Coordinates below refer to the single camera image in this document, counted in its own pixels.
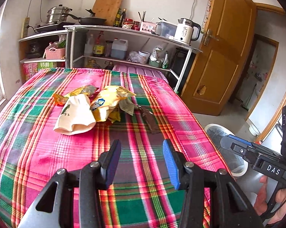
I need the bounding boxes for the cream paper bag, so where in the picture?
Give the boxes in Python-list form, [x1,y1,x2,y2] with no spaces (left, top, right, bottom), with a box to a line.
[53,95,97,136]

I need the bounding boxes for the pink utensil holder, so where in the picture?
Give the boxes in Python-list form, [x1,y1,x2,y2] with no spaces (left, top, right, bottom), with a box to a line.
[140,21,158,33]

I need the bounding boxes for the clear bin liner bag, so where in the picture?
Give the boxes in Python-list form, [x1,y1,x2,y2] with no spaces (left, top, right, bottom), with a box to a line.
[208,126,245,171]

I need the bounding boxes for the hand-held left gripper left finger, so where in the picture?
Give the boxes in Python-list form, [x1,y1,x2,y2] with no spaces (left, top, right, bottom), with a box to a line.
[17,139,122,228]

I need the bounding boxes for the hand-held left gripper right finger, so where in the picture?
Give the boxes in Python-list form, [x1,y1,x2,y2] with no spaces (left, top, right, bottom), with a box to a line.
[162,139,265,228]

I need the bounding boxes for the pink lid storage box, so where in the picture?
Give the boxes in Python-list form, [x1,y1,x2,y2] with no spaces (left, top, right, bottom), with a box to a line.
[113,63,169,85]

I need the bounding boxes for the brown wrapper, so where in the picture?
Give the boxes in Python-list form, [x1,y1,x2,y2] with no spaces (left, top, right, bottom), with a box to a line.
[136,105,161,134]

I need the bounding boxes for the low white shelf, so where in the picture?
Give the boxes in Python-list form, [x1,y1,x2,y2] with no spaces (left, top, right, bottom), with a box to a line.
[18,30,70,64]

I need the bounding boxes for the paper wall strip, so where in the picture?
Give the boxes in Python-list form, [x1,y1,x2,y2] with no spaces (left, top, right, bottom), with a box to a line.
[201,0,213,31]

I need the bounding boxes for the yellow grey wrapper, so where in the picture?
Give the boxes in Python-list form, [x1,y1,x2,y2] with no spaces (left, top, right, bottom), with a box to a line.
[66,85,99,99]

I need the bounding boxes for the metal door handle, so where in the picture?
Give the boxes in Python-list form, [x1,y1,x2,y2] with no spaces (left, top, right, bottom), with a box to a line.
[203,29,219,46]

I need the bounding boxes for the small black appliance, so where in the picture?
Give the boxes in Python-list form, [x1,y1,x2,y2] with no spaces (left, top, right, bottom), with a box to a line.
[26,41,42,59]

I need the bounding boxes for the wooden door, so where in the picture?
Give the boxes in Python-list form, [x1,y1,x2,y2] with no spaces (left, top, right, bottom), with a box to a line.
[180,0,257,117]

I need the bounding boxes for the dark glass jar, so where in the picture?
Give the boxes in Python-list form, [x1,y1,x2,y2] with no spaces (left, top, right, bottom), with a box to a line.
[104,40,114,57]

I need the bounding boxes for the pink green plaid blanket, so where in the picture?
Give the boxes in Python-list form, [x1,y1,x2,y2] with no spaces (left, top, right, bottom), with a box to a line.
[0,67,232,228]

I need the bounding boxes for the black cabinet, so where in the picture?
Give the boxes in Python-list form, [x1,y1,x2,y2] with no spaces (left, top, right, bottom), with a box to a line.
[169,47,197,88]

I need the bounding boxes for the white wall cable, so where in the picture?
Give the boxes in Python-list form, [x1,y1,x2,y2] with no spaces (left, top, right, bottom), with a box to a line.
[191,0,200,22]

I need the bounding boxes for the white plastic bottle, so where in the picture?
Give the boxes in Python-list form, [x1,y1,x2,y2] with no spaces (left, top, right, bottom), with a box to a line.
[84,34,95,57]

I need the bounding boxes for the white plastic bin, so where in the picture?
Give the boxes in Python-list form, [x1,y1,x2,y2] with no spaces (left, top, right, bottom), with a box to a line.
[204,123,249,177]

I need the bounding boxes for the white shelf rack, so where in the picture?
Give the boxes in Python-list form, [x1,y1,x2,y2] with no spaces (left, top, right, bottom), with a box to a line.
[63,25,203,93]

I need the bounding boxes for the white electric kettle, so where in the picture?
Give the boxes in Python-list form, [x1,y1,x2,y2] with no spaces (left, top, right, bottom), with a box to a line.
[173,18,202,45]

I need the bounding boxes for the yellow oil bottle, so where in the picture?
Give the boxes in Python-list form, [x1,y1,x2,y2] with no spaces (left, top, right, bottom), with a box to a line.
[86,59,102,69]

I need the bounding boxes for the grey green wrapper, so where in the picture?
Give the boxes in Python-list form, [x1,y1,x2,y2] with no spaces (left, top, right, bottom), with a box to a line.
[119,98,136,116]

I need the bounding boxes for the dark oil bottle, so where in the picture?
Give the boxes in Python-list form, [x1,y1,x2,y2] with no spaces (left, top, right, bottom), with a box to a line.
[120,8,127,28]
[114,8,122,27]

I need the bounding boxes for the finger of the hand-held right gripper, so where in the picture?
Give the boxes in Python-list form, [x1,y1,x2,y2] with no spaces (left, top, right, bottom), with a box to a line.
[230,143,263,166]
[220,134,254,151]

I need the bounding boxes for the plastic jug with dark liquid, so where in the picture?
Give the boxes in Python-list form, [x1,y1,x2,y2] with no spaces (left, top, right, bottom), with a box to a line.
[110,37,129,60]

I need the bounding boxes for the green white food bag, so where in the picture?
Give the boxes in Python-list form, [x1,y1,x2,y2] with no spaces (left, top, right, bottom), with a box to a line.
[150,45,168,62]

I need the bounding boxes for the wooden cutting board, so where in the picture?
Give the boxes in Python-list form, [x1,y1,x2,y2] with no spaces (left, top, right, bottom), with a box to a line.
[92,0,124,26]

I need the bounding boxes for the soy sauce bottle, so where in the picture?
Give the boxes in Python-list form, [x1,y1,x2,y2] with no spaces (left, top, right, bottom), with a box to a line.
[93,31,105,57]

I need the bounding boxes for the white power strip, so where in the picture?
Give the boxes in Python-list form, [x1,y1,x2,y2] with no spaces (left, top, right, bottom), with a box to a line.
[22,17,30,38]

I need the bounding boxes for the black wall cable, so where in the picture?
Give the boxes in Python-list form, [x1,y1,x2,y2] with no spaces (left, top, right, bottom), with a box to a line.
[26,0,47,32]

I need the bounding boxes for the pink plastic basket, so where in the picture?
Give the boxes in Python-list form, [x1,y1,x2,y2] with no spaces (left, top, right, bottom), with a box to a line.
[45,47,66,60]

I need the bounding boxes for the black wok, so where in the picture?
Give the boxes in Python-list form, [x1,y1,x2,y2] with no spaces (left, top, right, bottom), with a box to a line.
[67,9,107,26]

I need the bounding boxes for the colourful carton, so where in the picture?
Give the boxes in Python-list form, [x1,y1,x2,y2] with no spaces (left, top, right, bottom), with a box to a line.
[23,61,65,81]

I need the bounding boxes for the white plastic tub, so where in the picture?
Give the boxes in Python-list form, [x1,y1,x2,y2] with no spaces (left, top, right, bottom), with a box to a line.
[138,51,150,64]

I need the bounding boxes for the water filter pitcher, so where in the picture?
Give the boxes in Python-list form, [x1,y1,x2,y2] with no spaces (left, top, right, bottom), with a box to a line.
[155,21,178,38]

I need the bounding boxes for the green packet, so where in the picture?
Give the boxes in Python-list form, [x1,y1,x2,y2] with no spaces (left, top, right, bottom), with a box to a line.
[161,51,169,69]

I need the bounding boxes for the person's right hand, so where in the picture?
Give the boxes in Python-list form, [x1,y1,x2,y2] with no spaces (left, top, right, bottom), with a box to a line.
[253,175,286,226]

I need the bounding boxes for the steel steamer pot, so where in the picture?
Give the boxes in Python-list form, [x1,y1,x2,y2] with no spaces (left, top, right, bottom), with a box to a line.
[47,4,72,24]

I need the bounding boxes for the small orange wrapper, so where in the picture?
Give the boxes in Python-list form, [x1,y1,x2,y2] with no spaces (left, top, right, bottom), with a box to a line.
[53,93,70,106]

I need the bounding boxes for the yellow snack bag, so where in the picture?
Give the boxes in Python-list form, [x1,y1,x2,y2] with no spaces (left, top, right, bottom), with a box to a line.
[89,85,136,123]

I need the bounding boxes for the clear plastic bag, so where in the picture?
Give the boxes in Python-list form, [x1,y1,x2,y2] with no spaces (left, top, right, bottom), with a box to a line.
[127,51,143,63]

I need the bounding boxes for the black chopsticks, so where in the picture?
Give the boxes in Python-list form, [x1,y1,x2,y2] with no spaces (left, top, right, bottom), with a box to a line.
[137,11,155,24]

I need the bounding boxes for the black induction cooker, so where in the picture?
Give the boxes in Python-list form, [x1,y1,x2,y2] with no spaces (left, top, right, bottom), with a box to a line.
[34,22,75,33]

